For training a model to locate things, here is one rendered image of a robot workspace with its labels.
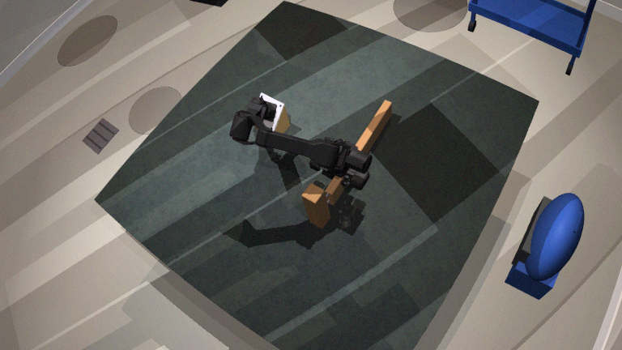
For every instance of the wooden post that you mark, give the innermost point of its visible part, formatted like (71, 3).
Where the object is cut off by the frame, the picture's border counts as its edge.
(316, 205)

